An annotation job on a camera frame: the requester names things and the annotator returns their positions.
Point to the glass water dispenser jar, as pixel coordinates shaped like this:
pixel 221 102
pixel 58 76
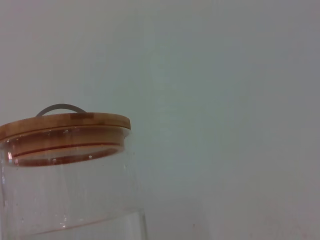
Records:
pixel 75 195

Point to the round wooden jar lid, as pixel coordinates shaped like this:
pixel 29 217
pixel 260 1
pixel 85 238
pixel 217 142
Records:
pixel 62 125

